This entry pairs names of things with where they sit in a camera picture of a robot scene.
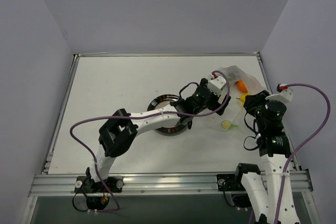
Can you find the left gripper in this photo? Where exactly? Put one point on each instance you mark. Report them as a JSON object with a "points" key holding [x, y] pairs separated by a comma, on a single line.
{"points": [[219, 100]]}

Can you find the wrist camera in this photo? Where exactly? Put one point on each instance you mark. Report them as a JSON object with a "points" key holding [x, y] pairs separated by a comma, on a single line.
{"points": [[284, 95], [217, 85]]}

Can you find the orange fake persimmon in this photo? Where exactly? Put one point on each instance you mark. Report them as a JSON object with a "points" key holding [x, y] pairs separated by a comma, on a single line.
{"points": [[241, 86]]}

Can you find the yellow fake pear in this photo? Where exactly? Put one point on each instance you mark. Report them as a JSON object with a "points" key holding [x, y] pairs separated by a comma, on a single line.
{"points": [[242, 98]]}

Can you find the aluminium front frame rail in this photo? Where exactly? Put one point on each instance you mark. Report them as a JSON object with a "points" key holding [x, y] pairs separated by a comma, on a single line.
{"points": [[133, 184]]}

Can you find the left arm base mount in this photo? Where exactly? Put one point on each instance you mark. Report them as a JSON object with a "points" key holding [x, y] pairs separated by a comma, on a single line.
{"points": [[86, 185]]}

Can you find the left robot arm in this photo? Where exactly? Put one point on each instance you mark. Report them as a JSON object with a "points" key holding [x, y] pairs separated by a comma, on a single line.
{"points": [[117, 135]]}

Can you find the clear plastic bag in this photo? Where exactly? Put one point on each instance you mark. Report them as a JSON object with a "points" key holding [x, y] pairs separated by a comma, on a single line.
{"points": [[233, 116]]}

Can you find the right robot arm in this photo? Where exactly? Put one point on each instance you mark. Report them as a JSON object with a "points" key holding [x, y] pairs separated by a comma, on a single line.
{"points": [[272, 199]]}

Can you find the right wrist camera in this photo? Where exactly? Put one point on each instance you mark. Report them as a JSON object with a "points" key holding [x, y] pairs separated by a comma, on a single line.
{"points": [[284, 95]]}

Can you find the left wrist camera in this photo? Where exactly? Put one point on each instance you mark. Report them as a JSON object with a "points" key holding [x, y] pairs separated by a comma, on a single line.
{"points": [[217, 85]]}

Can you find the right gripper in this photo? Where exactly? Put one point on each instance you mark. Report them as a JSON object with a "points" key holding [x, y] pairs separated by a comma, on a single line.
{"points": [[254, 100]]}

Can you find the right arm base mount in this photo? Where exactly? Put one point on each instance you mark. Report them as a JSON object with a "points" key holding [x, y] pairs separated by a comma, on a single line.
{"points": [[228, 182]]}

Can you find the black rimmed round plate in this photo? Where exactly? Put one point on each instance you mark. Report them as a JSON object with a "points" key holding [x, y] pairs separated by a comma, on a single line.
{"points": [[160, 102]]}

